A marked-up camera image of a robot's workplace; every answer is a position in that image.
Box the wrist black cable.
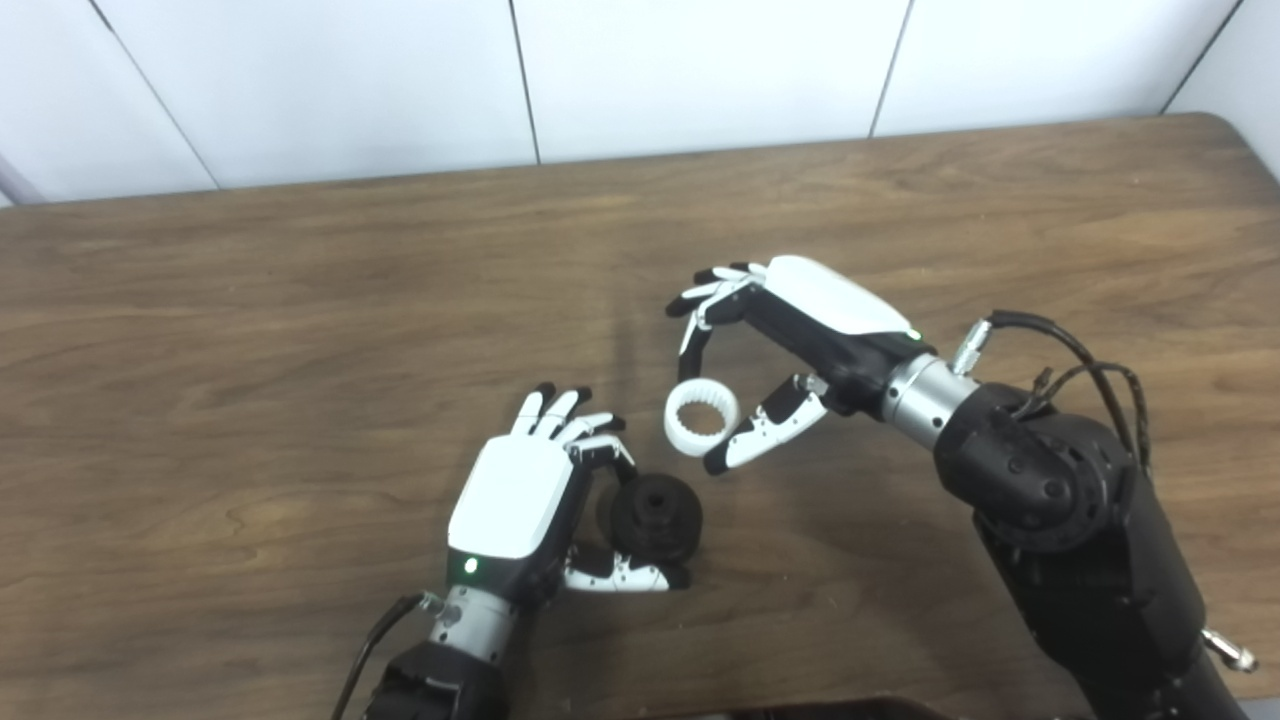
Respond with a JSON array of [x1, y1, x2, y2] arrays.
[[950, 309, 1153, 473], [330, 592, 447, 720]]

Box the round black part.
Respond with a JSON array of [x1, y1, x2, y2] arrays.
[[597, 474, 704, 567]]

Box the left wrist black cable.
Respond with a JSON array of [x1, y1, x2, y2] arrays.
[[330, 592, 447, 720]]

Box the white ring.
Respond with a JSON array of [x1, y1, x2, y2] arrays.
[[663, 380, 743, 459]]

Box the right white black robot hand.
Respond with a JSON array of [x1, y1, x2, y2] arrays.
[[666, 256, 937, 478]]

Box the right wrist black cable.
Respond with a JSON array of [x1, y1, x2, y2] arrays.
[[950, 309, 1153, 473]]

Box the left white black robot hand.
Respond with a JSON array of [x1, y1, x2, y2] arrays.
[[445, 383, 692, 608]]

